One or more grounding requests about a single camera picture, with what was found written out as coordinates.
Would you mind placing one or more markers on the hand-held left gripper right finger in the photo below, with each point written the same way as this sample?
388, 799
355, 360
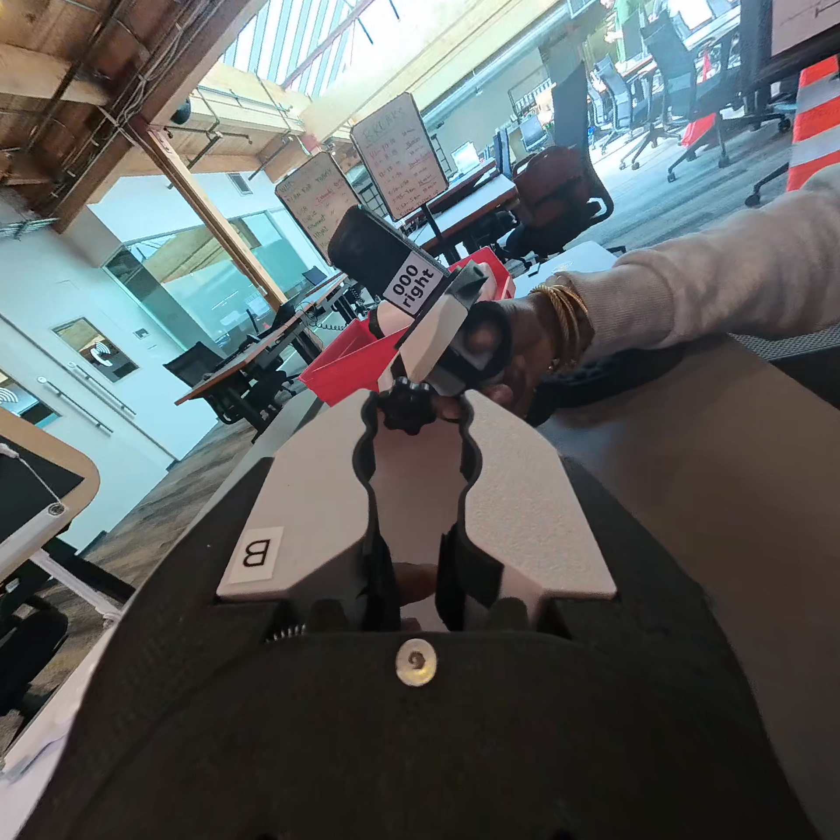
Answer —
538, 518

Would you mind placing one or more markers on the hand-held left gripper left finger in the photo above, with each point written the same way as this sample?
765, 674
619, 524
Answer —
302, 518

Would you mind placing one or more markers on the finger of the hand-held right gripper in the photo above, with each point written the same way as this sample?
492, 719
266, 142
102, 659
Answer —
433, 341

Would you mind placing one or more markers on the black knob screw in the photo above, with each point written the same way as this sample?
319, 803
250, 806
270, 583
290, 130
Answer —
408, 407

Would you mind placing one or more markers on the person's right forearm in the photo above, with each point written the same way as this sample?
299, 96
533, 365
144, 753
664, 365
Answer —
689, 289

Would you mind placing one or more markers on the wooden office desk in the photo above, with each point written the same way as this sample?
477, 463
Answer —
262, 348

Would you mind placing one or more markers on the grey desk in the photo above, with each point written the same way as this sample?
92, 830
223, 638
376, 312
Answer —
689, 492

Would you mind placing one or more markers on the person's right hand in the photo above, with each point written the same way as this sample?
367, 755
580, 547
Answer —
531, 354

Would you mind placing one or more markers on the person's left hand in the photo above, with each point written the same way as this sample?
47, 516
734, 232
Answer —
417, 583

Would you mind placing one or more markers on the white bottle black cap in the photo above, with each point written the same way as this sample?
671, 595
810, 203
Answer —
387, 321

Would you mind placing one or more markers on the whiteboard on stand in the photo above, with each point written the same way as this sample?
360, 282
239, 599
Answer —
397, 157
315, 203

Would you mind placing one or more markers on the red bin with bottle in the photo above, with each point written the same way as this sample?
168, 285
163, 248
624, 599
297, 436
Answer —
341, 367

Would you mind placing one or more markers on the black wheel-shaped object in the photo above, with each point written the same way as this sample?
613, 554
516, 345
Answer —
623, 374

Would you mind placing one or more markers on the brown backpack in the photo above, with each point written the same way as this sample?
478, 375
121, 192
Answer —
551, 177

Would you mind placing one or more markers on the orange white traffic cone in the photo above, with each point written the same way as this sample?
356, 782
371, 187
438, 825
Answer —
817, 124

